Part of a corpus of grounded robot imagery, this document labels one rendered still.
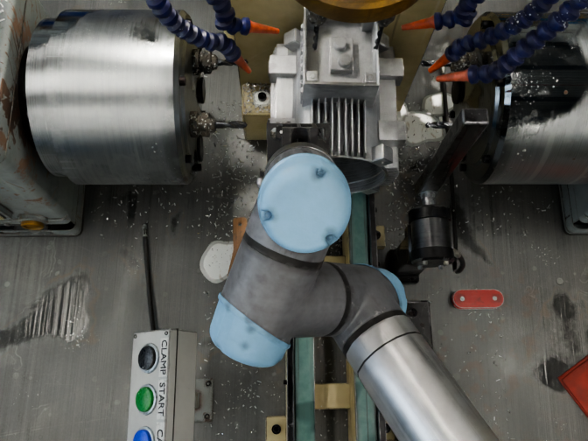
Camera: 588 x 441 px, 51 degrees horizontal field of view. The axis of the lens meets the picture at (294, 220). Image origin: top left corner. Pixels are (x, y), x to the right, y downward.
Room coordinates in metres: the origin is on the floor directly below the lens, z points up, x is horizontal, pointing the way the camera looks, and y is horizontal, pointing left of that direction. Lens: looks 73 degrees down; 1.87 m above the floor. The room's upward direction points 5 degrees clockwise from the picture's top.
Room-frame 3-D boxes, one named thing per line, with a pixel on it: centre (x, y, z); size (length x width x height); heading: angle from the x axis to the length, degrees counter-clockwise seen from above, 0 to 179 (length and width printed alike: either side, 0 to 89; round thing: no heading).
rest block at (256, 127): (0.50, 0.07, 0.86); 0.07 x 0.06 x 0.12; 95
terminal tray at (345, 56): (0.46, -0.04, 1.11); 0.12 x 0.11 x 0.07; 4
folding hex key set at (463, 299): (0.20, -0.33, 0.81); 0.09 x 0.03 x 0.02; 95
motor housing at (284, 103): (0.42, -0.05, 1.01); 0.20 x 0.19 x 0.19; 4
